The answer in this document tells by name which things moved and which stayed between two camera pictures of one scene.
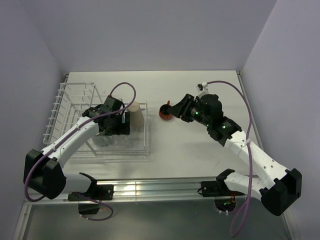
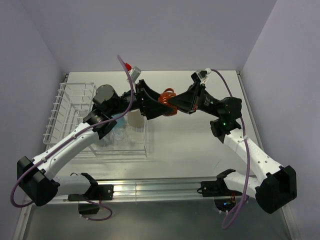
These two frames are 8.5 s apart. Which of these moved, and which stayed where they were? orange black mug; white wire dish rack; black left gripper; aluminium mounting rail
Moved: black left gripper; orange black mug
Stayed: aluminium mounting rail; white wire dish rack
